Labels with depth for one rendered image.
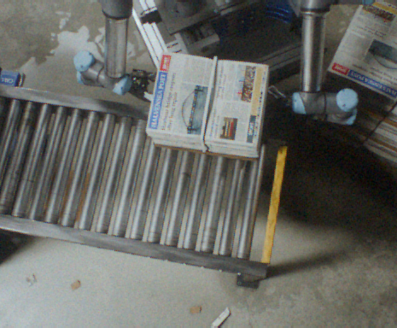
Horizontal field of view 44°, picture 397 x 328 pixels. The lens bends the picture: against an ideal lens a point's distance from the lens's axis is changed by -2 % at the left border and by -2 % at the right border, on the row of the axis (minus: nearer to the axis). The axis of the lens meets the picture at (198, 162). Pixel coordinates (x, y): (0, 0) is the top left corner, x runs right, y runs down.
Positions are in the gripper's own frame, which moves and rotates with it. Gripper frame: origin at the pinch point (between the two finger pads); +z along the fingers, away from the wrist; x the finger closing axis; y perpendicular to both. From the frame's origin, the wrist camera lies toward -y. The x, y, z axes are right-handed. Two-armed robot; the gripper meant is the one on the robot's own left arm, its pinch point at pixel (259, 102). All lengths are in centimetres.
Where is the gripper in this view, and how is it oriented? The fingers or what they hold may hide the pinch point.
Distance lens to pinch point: 189.8
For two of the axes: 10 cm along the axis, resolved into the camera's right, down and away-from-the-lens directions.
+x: -1.7, 9.6, -2.3
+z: -9.8, -1.5, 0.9
